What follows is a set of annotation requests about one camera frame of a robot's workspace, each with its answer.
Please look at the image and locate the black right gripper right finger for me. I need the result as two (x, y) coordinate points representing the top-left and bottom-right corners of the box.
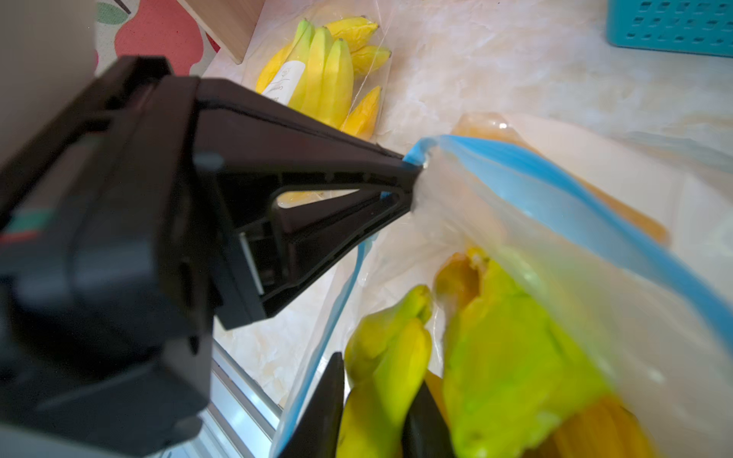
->
(402, 383), (454, 458)

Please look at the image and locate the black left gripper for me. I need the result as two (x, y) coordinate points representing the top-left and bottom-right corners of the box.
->
(1, 56), (213, 456)

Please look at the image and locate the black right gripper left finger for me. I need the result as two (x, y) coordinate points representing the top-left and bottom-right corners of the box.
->
(278, 352), (346, 457)

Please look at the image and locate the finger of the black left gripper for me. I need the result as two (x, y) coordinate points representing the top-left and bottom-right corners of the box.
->
(194, 79), (422, 193)
(212, 190), (412, 329)

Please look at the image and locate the yellow banana bunch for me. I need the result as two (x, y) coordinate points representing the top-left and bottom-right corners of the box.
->
(254, 16), (392, 140)
(336, 247), (658, 457)

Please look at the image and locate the clear zip-top bag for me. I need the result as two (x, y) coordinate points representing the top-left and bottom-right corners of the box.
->
(242, 1), (398, 141)
(271, 114), (732, 457)

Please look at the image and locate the wooden two-tier shelf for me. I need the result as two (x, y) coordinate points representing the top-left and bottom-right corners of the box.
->
(179, 0), (265, 64)

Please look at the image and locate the teal plastic basket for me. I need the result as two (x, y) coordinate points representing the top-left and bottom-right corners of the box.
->
(606, 0), (732, 57)

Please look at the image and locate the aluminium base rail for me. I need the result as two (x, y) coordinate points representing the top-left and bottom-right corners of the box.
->
(153, 342), (283, 457)

